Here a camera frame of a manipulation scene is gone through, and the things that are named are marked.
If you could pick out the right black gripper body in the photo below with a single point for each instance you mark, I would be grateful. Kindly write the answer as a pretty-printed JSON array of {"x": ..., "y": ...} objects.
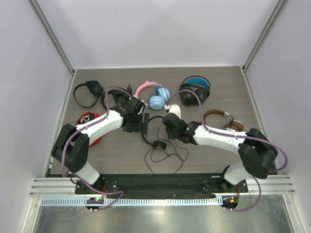
[{"x": 170, "y": 128}]

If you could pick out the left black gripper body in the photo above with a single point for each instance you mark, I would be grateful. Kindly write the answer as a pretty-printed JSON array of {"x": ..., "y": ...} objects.
[{"x": 136, "y": 125}]

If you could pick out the black wired on-ear headphones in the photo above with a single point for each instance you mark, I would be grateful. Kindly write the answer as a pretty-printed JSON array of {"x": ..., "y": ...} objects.
[{"x": 161, "y": 146}]

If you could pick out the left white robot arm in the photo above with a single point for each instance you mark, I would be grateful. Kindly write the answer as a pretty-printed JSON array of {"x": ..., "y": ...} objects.
[{"x": 72, "y": 145}]

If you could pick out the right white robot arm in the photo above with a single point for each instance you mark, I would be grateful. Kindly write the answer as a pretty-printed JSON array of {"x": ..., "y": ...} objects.
[{"x": 256, "y": 154}]

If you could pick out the pink blue cat-ear headphones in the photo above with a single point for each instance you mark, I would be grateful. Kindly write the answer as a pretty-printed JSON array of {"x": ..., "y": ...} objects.
[{"x": 159, "y": 96}]

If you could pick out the black headphones far left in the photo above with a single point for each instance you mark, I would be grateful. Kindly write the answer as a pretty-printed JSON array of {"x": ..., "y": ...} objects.
[{"x": 87, "y": 94}]

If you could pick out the red headphones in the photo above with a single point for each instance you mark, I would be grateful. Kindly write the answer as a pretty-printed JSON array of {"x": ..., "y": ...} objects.
[{"x": 85, "y": 118}]

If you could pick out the black blue over-ear headphones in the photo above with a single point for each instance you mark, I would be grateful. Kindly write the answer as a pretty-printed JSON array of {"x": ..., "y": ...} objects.
[{"x": 198, "y": 85}]

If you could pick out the brown leather headphones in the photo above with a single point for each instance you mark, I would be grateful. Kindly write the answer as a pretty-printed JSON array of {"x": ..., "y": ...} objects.
[{"x": 233, "y": 125}]

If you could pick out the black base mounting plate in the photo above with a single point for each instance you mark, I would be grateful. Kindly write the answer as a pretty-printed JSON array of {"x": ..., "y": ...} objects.
[{"x": 166, "y": 186}]

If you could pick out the black headphones with wrapped cable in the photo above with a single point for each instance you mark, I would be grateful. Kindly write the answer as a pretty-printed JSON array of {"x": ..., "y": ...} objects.
[{"x": 119, "y": 97}]

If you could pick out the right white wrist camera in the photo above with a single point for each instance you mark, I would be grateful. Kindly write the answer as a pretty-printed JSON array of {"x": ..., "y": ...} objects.
[{"x": 174, "y": 108}]

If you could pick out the aluminium rail front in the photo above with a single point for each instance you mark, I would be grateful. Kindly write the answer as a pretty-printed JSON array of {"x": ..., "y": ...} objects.
[{"x": 63, "y": 187}]

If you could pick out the slotted cable duct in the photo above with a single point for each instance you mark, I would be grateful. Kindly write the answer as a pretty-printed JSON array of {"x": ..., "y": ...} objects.
[{"x": 96, "y": 202}]

